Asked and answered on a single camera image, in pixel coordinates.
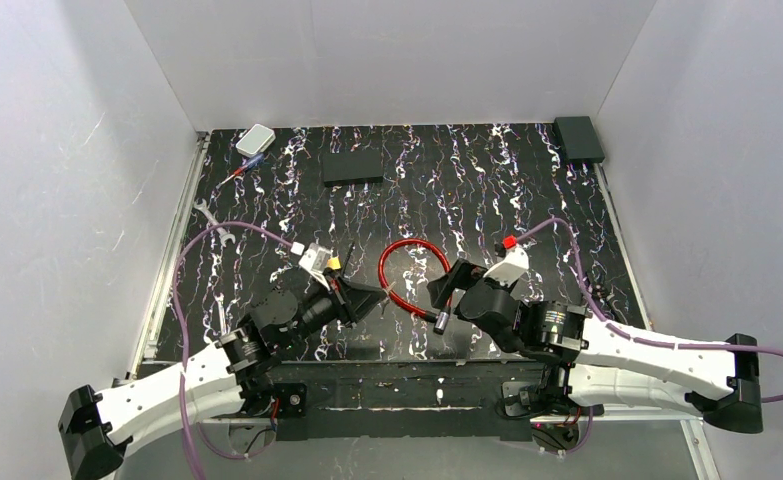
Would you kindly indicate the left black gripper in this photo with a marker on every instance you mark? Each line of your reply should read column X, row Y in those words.
column 343, row 297

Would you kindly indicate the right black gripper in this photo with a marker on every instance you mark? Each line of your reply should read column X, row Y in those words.
column 462, row 291

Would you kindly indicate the black corner box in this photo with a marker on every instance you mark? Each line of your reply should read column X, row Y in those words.
column 578, row 140

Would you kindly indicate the black flat box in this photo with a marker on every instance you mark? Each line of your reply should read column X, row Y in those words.
column 350, row 168

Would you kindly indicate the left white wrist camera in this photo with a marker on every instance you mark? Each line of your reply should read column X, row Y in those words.
column 313, row 259

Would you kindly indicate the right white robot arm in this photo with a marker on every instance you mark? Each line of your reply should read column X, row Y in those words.
column 589, row 362

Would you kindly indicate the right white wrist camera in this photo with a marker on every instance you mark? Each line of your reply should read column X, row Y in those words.
column 513, row 265

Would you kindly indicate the black base frame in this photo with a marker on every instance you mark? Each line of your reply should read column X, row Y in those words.
column 395, row 400

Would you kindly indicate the small red blue screwdriver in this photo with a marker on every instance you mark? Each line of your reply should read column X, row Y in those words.
column 247, row 165

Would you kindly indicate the orange handled screwdriver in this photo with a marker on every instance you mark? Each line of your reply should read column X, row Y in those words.
column 347, row 258

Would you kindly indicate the white rectangular box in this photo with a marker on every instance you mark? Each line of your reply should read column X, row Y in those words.
column 255, row 140

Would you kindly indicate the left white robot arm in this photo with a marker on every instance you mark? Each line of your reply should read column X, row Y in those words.
column 98, row 429

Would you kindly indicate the small silver wrench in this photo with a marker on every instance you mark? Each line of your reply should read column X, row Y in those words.
column 223, row 319

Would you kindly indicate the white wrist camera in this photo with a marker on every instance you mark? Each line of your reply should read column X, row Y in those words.
column 513, row 265
column 313, row 259

